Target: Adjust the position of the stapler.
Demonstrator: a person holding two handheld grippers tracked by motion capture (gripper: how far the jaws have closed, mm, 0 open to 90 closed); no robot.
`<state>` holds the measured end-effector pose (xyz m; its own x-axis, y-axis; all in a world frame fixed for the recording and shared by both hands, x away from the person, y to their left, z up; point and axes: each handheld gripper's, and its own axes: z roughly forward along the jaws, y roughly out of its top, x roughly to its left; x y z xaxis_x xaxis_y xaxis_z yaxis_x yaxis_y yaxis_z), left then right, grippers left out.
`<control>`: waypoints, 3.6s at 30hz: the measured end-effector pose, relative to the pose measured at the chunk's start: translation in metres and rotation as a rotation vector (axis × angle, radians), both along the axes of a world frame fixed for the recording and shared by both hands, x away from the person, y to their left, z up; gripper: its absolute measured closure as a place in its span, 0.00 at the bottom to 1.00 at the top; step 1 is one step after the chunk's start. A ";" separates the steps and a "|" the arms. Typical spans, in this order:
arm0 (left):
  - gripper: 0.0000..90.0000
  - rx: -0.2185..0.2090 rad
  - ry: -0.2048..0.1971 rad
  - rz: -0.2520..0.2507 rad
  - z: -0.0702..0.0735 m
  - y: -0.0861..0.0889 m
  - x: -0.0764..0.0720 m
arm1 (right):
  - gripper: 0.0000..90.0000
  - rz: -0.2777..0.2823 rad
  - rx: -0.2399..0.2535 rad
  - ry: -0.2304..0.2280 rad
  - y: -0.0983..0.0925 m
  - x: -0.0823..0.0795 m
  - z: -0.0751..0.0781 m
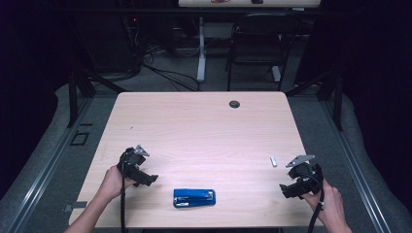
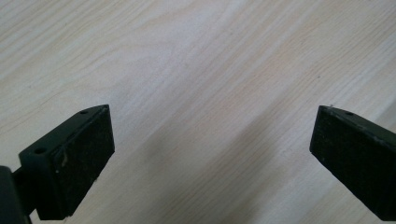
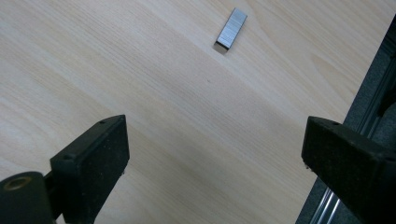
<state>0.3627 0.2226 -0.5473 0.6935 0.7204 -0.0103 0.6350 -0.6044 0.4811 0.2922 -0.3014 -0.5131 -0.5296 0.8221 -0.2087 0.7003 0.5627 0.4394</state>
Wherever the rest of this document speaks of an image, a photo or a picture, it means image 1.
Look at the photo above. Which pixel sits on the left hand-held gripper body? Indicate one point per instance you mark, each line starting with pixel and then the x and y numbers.
pixel 131 160

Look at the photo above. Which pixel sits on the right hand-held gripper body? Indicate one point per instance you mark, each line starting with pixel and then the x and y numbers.
pixel 306 176

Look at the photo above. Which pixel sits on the silver staple strip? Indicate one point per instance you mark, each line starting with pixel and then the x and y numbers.
pixel 274 161

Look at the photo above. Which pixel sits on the blue stapler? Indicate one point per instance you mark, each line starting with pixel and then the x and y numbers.
pixel 194 197

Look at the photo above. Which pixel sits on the person's left hand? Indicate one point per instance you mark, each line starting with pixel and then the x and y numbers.
pixel 113 184

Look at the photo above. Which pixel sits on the person's right hand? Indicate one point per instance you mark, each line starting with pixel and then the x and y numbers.
pixel 328 202

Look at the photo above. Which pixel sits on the grey tape strip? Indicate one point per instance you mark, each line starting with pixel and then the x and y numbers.
pixel 76 205

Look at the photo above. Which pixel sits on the black table grommet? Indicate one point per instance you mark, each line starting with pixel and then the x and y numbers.
pixel 234 104

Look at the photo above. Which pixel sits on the white desk foot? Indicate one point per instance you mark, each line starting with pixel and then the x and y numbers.
pixel 276 73

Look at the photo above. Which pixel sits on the dark computer tower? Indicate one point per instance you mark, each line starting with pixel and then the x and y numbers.
pixel 129 45

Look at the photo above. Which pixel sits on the white desk leg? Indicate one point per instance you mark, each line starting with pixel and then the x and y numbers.
pixel 201 48

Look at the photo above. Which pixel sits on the black folding chair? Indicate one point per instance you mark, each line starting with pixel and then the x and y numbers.
pixel 259 42

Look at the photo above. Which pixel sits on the light wooden desk top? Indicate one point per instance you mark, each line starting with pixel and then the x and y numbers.
pixel 246 4

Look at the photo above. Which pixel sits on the metal floor rail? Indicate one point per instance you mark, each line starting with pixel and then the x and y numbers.
pixel 45 168
pixel 356 168

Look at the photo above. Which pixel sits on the black metal frame stand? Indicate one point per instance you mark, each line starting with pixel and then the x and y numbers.
pixel 81 87
pixel 330 90

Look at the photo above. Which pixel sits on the black horizontal frame bar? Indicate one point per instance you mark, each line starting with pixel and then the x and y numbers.
pixel 145 11

